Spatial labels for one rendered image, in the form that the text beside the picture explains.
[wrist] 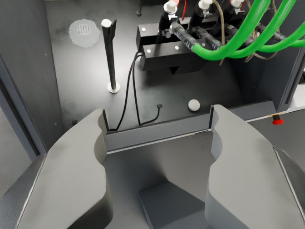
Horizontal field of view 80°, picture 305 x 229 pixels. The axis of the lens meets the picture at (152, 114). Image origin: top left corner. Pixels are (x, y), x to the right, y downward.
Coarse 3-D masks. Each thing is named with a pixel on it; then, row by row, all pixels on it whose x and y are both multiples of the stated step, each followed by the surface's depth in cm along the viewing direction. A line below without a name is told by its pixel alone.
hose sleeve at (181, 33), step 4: (176, 28) 36; (180, 28) 35; (176, 32) 36; (180, 32) 34; (184, 32) 34; (180, 36) 34; (184, 36) 33; (188, 36) 32; (184, 40) 33; (188, 40) 32; (192, 40) 31; (196, 40) 31; (188, 44) 32; (192, 44) 31; (200, 44) 31; (188, 48) 32
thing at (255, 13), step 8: (256, 0) 17; (264, 0) 17; (256, 8) 17; (264, 8) 17; (248, 16) 18; (256, 16) 18; (248, 24) 19; (256, 24) 19; (240, 32) 20; (248, 32) 19; (232, 40) 21; (240, 40) 21; (192, 48) 31; (200, 48) 29; (224, 48) 23; (232, 48) 22; (200, 56) 29; (208, 56) 27; (216, 56) 25; (224, 56) 24
